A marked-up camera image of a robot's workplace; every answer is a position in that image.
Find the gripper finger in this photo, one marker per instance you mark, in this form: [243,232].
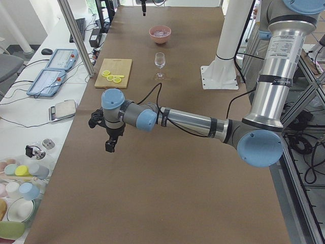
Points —
[108,147]
[143,4]

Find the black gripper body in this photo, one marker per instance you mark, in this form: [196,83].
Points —
[115,132]

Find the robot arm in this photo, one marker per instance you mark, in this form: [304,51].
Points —
[257,136]

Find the pink bowl of ice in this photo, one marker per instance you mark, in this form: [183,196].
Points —
[160,34]

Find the clear wine glass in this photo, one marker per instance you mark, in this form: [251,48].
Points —
[160,62]

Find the kitchen scale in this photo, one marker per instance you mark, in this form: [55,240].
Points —
[62,110]

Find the lemon slice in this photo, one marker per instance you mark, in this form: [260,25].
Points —
[106,73]
[117,80]
[110,77]

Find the black power adapter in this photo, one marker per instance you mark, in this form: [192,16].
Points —
[95,37]

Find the black keyboard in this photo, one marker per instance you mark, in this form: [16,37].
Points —
[81,25]

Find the bamboo cutting board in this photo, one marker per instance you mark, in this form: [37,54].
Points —
[116,66]

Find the teach pendant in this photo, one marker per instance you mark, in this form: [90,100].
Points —
[62,59]
[47,83]

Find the yellow cup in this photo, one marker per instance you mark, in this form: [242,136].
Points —
[22,170]

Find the green cup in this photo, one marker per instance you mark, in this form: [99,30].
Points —
[10,169]

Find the white cup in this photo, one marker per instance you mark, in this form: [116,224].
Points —
[12,189]

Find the black computer mouse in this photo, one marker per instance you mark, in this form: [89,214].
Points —
[47,51]

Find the white bowl green rim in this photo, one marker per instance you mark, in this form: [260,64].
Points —
[21,210]

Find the grey office chair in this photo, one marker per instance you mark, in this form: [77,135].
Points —
[10,64]

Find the green plate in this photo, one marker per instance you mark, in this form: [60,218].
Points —
[12,230]

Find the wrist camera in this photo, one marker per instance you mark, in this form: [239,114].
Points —
[97,119]

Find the aluminium frame post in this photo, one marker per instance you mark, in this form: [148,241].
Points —
[72,26]

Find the white camera pillar stand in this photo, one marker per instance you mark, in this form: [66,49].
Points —
[221,73]

